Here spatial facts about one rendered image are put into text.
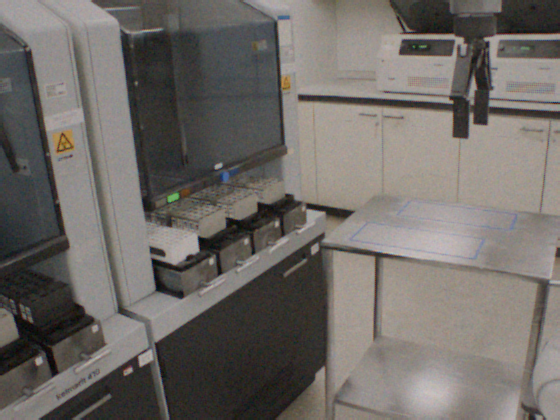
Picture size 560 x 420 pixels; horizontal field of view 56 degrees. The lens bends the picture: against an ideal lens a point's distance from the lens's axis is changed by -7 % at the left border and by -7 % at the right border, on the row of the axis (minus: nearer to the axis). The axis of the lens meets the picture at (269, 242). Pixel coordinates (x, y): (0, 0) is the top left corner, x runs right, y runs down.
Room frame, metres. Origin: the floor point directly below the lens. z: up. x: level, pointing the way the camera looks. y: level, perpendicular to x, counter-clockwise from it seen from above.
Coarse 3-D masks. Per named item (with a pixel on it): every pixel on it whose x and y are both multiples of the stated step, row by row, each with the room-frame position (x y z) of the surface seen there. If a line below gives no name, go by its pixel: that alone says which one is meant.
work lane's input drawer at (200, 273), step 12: (204, 252) 1.39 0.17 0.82; (156, 264) 1.36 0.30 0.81; (168, 264) 1.33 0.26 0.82; (180, 264) 1.32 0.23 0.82; (192, 264) 1.33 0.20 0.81; (204, 264) 1.36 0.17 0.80; (216, 264) 1.39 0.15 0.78; (156, 276) 1.35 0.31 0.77; (168, 276) 1.32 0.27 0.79; (180, 276) 1.29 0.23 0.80; (192, 276) 1.32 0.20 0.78; (204, 276) 1.35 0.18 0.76; (216, 276) 1.39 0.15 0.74; (180, 288) 1.29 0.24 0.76; (192, 288) 1.31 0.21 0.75
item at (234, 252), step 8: (232, 232) 1.53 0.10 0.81; (240, 232) 1.51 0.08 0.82; (224, 240) 1.46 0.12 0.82; (232, 240) 1.46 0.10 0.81; (240, 240) 1.48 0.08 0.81; (248, 240) 1.51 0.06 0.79; (200, 248) 1.45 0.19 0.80; (208, 248) 1.44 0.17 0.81; (216, 248) 1.43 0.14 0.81; (224, 248) 1.43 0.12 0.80; (232, 248) 1.45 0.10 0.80; (240, 248) 1.48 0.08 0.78; (248, 248) 1.51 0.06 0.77; (216, 256) 1.42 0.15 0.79; (224, 256) 1.42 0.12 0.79; (232, 256) 1.45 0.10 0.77; (240, 256) 1.48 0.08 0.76; (248, 256) 1.50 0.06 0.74; (224, 264) 1.42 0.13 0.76; (232, 264) 1.45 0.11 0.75; (240, 264) 1.45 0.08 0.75; (248, 264) 1.43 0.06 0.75; (224, 272) 1.42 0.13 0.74; (240, 272) 1.40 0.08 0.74
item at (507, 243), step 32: (352, 224) 1.51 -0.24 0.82; (384, 224) 1.49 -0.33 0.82; (416, 224) 1.47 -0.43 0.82; (448, 224) 1.46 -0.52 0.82; (480, 224) 1.44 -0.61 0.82; (512, 224) 1.42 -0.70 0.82; (544, 224) 1.41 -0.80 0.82; (384, 256) 1.30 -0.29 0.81; (416, 256) 1.26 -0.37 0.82; (448, 256) 1.25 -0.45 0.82; (480, 256) 1.23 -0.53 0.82; (512, 256) 1.22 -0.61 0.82; (544, 256) 1.20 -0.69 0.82; (544, 288) 1.09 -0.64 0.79; (544, 320) 1.45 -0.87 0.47; (384, 352) 1.63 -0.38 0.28; (416, 352) 1.61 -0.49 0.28; (448, 352) 1.59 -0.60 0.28; (352, 384) 1.47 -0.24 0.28; (384, 384) 1.45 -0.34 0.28; (416, 384) 1.43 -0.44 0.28; (448, 384) 1.42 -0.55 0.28; (480, 384) 1.40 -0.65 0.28; (512, 384) 1.38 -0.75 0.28; (384, 416) 1.31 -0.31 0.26; (416, 416) 1.28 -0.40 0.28; (448, 416) 1.26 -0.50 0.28; (480, 416) 1.25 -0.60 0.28; (512, 416) 1.23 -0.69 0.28
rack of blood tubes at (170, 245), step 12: (156, 228) 1.47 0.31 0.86; (168, 228) 1.46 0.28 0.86; (156, 240) 1.39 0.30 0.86; (168, 240) 1.38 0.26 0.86; (180, 240) 1.37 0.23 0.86; (192, 240) 1.38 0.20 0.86; (156, 252) 1.43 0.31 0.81; (168, 252) 1.33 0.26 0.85; (180, 252) 1.34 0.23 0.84; (192, 252) 1.38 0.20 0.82
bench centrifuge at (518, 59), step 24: (504, 0) 3.33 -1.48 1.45; (528, 0) 3.27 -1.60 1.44; (552, 0) 3.20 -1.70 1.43; (504, 24) 3.51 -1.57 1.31; (528, 24) 3.42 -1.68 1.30; (552, 24) 3.34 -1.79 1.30; (504, 48) 3.08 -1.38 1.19; (528, 48) 3.00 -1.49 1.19; (552, 48) 2.93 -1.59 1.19; (504, 72) 3.04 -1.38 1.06; (528, 72) 2.96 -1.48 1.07; (552, 72) 2.89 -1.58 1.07; (504, 96) 3.04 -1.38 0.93; (528, 96) 2.96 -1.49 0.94; (552, 96) 2.88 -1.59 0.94
